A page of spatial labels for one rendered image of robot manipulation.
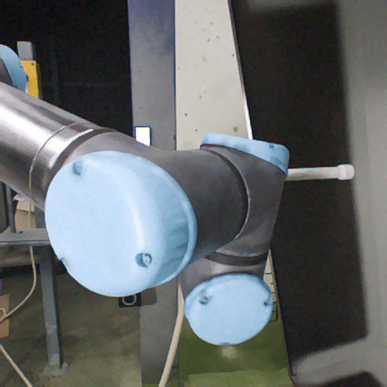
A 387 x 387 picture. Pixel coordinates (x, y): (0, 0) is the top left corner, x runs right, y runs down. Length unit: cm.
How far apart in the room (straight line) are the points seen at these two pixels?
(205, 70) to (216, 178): 122
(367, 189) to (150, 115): 86
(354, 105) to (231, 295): 82
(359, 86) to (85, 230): 95
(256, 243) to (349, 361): 102
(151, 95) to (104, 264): 124
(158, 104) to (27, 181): 116
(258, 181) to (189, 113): 114
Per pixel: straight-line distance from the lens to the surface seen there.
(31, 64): 167
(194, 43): 146
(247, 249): 32
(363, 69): 108
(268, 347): 182
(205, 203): 21
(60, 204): 22
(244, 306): 34
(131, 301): 157
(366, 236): 115
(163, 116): 140
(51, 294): 188
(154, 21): 147
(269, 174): 31
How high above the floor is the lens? 124
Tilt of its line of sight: 11 degrees down
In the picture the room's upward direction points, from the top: straight up
